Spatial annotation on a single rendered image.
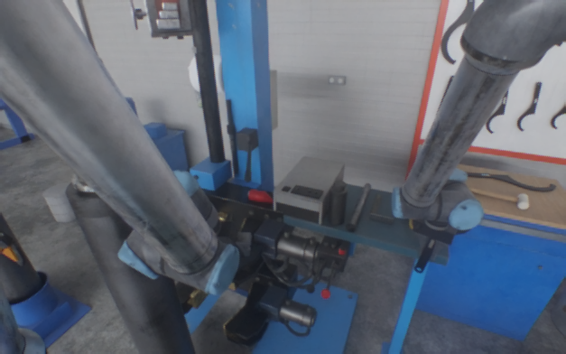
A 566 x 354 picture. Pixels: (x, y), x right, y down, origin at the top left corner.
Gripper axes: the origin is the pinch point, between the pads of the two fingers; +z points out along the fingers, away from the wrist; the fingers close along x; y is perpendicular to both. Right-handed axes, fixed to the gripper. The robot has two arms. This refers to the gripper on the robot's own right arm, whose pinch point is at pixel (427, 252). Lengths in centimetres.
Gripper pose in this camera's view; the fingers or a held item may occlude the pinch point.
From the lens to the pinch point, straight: 121.8
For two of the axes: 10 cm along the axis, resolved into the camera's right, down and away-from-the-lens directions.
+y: -6.2, 3.9, -6.8
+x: 7.9, 2.9, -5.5
